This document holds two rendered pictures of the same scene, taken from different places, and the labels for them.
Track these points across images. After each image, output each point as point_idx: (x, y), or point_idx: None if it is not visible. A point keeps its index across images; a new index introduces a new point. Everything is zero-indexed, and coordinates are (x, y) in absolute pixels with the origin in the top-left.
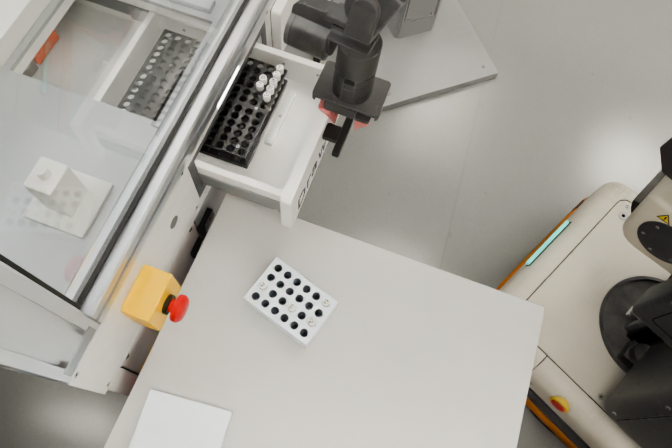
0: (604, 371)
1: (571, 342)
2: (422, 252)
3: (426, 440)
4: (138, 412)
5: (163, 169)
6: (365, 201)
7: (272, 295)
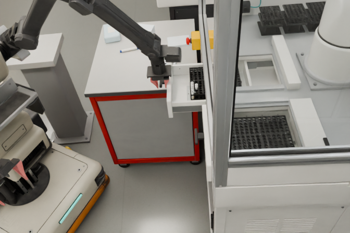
0: (49, 160)
1: (62, 165)
2: (133, 216)
3: (116, 58)
4: None
5: (202, 38)
6: (169, 232)
7: None
